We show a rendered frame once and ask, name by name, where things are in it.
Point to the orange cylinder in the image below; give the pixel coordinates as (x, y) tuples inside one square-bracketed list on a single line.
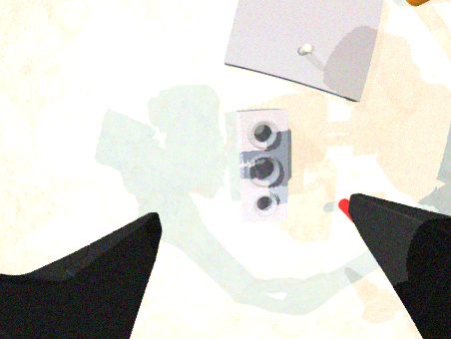
[(416, 2)]

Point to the grey plate with holes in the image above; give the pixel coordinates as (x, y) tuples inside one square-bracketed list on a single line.
[(264, 187)]

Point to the red peg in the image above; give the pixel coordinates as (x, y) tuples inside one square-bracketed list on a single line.
[(342, 204)]

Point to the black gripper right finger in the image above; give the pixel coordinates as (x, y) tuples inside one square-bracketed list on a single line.
[(413, 247)]

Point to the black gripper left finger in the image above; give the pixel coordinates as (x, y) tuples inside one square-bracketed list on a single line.
[(94, 293)]

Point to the light grey square base with small pin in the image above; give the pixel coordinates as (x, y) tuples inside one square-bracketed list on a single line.
[(322, 44)]

